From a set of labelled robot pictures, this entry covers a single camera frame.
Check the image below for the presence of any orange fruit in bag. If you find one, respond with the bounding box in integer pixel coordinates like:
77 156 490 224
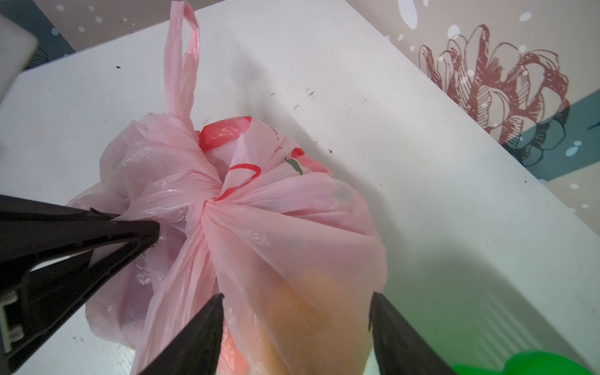
261 272 371 374

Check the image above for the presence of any pink plastic bag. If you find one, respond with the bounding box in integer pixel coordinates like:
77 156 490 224
71 2 388 374

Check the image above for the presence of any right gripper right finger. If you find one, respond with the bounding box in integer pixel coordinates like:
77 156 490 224
369 292 456 375

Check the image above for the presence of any green plastic basket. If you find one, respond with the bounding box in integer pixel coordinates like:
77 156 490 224
452 351 592 375

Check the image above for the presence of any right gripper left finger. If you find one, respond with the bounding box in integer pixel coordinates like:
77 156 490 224
141 293 224 375

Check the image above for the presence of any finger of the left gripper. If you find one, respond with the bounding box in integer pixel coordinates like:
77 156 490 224
1 195 159 263
1 238 155 373

